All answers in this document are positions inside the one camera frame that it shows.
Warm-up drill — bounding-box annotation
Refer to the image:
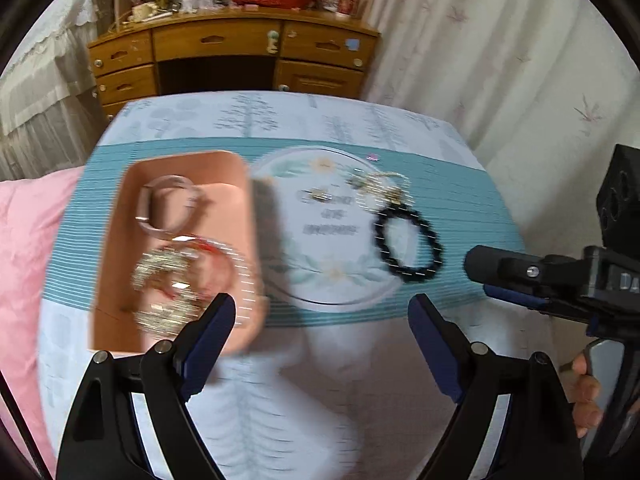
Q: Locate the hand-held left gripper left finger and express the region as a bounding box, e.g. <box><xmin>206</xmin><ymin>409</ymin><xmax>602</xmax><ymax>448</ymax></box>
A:
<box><xmin>55</xmin><ymin>293</ymin><xmax>236</xmax><ymax>480</ymax></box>

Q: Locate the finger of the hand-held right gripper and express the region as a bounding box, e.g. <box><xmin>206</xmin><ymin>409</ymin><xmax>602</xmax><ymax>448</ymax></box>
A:
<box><xmin>463</xmin><ymin>245</ymin><xmax>553</xmax><ymax>287</ymax></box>
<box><xmin>482</xmin><ymin>283</ymin><xmax>553</xmax><ymax>317</ymax></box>

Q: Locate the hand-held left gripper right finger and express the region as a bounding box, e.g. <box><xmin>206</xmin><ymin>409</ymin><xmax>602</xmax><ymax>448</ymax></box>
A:
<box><xmin>407</xmin><ymin>293</ymin><xmax>587</xmax><ymax>480</ymax></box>

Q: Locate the black bead bracelet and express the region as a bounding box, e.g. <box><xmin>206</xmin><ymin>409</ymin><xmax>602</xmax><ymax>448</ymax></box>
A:
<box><xmin>373</xmin><ymin>203</ymin><xmax>445</xmax><ymax>284</ymax></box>

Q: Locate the pink tray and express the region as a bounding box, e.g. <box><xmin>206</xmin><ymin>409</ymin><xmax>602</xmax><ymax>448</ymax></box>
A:
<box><xmin>87</xmin><ymin>150</ymin><xmax>269</xmax><ymax>359</ymax></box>

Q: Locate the person's right hand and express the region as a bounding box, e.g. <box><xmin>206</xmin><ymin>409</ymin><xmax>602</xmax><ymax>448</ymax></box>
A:
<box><xmin>559</xmin><ymin>349</ymin><xmax>604</xmax><ymax>439</ymax></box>

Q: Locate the clear thin bangle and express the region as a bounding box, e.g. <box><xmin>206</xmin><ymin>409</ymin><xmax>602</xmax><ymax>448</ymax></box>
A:
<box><xmin>172</xmin><ymin>240</ymin><xmax>257</xmax><ymax>330</ymax></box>

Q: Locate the translucent pink bangle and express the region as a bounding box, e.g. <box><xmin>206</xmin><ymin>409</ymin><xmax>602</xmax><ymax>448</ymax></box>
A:
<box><xmin>133</xmin><ymin>175</ymin><xmax>202</xmax><ymax>237</ymax></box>

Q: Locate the pink pillow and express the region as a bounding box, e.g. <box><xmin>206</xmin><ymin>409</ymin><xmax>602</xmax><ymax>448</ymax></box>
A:
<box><xmin>0</xmin><ymin>166</ymin><xmax>87</xmax><ymax>480</ymax></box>

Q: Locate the white floral curtain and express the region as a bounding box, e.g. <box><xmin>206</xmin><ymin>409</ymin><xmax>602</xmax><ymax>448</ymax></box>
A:
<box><xmin>359</xmin><ymin>0</ymin><xmax>640</xmax><ymax>241</ymax></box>

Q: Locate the wooden desk with drawers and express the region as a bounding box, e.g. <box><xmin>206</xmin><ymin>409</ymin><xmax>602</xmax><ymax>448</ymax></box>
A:
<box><xmin>88</xmin><ymin>9</ymin><xmax>382</xmax><ymax>122</ymax></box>

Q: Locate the white lace curtain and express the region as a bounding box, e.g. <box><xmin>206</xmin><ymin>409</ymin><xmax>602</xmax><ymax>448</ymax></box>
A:
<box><xmin>0</xmin><ymin>0</ymin><xmax>117</xmax><ymax>182</ymax></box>

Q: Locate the cream desk telephone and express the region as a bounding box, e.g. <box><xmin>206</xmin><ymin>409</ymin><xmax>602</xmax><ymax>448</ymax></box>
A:
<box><xmin>126</xmin><ymin>2</ymin><xmax>160</xmax><ymax>24</ymax></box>

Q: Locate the red string bracelet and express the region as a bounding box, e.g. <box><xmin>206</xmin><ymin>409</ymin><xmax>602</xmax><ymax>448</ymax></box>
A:
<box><xmin>170</xmin><ymin>232</ymin><xmax>227</xmax><ymax>298</ymax></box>

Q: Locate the gold chain bracelet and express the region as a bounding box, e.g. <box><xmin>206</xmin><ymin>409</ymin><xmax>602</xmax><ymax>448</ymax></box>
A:
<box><xmin>130</xmin><ymin>249</ymin><xmax>207</xmax><ymax>334</ymax></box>

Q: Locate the gold necklace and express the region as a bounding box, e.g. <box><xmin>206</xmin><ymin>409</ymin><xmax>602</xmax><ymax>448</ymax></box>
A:
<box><xmin>349</xmin><ymin>170</ymin><xmax>414</xmax><ymax>207</ymax></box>

